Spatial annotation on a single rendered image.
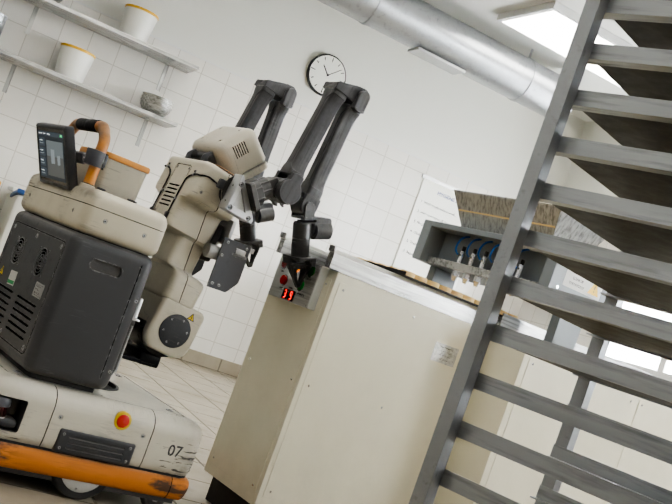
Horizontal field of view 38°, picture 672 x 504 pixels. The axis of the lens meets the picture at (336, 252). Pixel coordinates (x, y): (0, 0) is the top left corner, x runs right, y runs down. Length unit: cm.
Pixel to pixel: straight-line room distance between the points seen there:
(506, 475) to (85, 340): 149
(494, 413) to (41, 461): 147
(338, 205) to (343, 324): 463
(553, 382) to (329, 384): 82
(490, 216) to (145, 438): 157
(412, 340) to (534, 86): 424
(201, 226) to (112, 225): 41
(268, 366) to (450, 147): 514
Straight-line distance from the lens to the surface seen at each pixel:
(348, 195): 767
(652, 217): 170
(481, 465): 335
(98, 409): 277
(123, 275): 274
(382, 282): 312
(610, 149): 178
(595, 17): 187
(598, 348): 215
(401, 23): 675
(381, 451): 328
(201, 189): 295
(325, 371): 305
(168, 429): 287
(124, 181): 288
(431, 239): 384
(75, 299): 271
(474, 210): 376
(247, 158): 305
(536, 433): 346
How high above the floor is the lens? 72
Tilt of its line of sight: 3 degrees up
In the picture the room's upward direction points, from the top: 20 degrees clockwise
